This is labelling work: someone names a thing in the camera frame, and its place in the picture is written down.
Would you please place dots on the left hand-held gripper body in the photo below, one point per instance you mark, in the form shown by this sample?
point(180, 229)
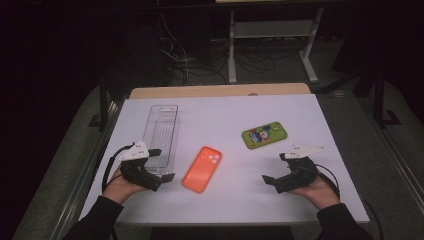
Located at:
point(135, 152)

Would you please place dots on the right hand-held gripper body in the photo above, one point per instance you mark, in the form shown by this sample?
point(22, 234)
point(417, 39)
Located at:
point(301, 173)

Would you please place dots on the orange phone case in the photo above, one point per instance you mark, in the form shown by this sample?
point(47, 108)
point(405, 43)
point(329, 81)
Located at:
point(201, 170)

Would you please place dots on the white-framed desk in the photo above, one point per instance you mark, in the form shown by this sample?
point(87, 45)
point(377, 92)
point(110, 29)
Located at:
point(273, 29)

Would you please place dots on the green cartoon phone case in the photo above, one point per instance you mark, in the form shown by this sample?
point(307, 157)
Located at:
point(264, 135)

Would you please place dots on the person's left hand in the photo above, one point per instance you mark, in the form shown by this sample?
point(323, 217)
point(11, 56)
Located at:
point(120, 188)

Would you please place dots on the black metal stand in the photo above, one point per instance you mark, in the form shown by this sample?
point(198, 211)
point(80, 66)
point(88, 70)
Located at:
point(379, 100)
point(103, 100)

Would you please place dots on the metal rail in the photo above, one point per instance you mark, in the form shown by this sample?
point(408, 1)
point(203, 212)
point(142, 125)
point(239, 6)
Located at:
point(396, 156)
point(86, 173)

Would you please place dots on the clear plastic tray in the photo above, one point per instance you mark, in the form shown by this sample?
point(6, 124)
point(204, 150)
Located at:
point(161, 130)

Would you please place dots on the person's right hand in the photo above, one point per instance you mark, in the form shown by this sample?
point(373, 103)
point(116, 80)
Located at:
point(318, 195)

